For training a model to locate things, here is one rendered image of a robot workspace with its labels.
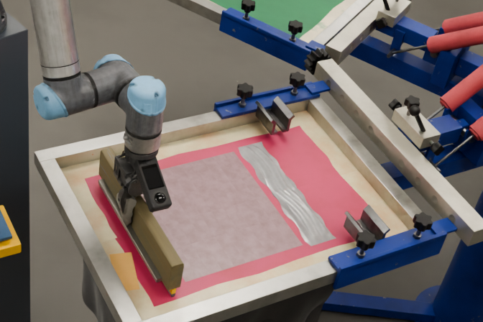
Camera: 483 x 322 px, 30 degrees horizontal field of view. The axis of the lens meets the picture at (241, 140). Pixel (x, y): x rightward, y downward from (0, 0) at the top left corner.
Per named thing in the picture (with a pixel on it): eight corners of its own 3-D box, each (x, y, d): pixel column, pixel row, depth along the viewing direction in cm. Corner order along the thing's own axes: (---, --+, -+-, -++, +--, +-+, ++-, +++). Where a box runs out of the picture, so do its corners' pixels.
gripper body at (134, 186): (144, 169, 200) (148, 126, 192) (159, 194, 194) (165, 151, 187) (111, 176, 196) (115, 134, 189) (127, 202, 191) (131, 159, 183)
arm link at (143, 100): (152, 67, 182) (175, 90, 178) (148, 111, 189) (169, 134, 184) (118, 77, 178) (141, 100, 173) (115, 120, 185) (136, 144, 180)
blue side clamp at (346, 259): (334, 290, 199) (341, 269, 195) (323, 274, 202) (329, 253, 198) (439, 254, 213) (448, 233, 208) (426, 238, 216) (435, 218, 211)
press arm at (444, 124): (405, 156, 230) (411, 141, 227) (392, 141, 234) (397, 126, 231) (457, 141, 238) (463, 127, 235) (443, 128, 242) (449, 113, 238)
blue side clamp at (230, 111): (219, 134, 234) (223, 113, 229) (210, 123, 237) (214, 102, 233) (315, 111, 247) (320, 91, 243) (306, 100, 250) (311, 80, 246)
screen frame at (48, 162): (131, 352, 178) (132, 341, 175) (34, 163, 214) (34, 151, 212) (439, 246, 213) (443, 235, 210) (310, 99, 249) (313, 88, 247)
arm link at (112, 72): (76, 60, 184) (103, 88, 178) (124, 47, 190) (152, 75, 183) (75, 90, 189) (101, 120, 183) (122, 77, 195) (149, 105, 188)
